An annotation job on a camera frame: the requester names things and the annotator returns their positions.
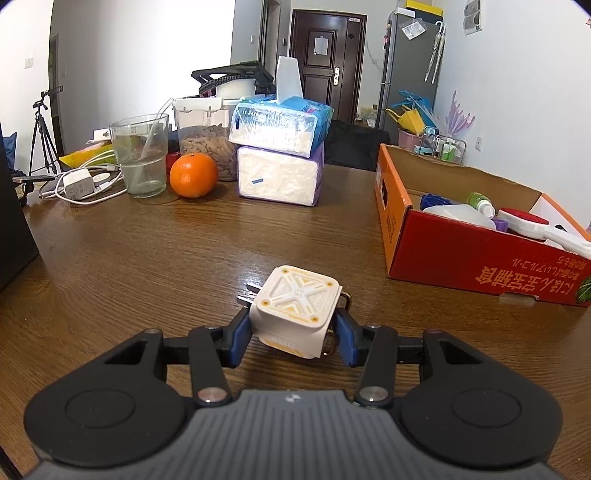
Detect blue tissue pack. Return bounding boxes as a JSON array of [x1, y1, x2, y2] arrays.
[[228, 56, 334, 160]]

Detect red cardboard box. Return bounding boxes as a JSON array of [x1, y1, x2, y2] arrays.
[[375, 143, 591, 308]]

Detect blue plastic lid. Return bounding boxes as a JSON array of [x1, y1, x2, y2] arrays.
[[420, 194, 458, 213]]

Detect black camera tripod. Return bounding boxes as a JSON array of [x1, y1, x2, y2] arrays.
[[28, 90, 65, 176]]

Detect yellow dustpan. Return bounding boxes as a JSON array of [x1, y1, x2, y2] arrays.
[[385, 105, 424, 134]]

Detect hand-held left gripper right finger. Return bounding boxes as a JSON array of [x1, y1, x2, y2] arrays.
[[332, 310, 483, 407]]

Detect clear folded umbrella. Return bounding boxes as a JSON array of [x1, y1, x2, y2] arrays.
[[425, 21, 448, 84]]

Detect black folding chair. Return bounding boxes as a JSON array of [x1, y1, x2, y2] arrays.
[[324, 119, 392, 172]]

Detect white cube charger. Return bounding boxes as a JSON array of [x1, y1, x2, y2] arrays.
[[238, 264, 352, 361]]

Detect white charging cables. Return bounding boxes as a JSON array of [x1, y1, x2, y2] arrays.
[[39, 150, 127, 204]]

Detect white plastic container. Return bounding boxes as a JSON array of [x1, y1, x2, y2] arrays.
[[422, 204, 498, 230]]

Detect blue dustpan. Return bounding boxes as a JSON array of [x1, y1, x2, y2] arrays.
[[399, 90, 437, 127]]

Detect clear glass cup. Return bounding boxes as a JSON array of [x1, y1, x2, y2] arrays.
[[109, 113, 169, 199]]

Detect green spray bottle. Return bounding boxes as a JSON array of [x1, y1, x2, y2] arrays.
[[465, 191, 497, 219]]

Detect clear food storage container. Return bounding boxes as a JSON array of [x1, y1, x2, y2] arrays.
[[173, 97, 241, 182]]

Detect orange fruit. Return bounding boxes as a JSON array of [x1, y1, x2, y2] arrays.
[[169, 152, 219, 199]]

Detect purple tissue pack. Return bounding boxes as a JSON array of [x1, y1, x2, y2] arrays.
[[236, 141, 325, 208]]

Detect white power adapter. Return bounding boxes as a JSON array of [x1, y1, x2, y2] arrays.
[[64, 168, 97, 201]]

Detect yellow packet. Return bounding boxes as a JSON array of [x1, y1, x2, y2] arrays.
[[58, 143, 115, 169]]

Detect grey refrigerator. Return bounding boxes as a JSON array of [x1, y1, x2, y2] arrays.
[[376, 10, 448, 132]]

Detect metal wire cart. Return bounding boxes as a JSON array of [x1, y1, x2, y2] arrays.
[[413, 134, 467, 164]]

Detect purple wall decoration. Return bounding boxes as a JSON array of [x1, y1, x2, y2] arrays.
[[445, 90, 476, 139]]

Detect red and white lint brush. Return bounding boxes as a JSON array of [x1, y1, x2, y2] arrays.
[[497, 207, 591, 259]]

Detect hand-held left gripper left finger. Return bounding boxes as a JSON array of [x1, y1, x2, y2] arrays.
[[104, 307, 254, 407]]

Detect dark brown entrance door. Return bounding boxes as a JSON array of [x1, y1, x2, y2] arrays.
[[290, 9, 368, 123]]

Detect black paper bag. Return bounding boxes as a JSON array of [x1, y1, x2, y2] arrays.
[[0, 122, 41, 292]]

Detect black folded stand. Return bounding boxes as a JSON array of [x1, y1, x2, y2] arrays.
[[191, 61, 278, 99]]

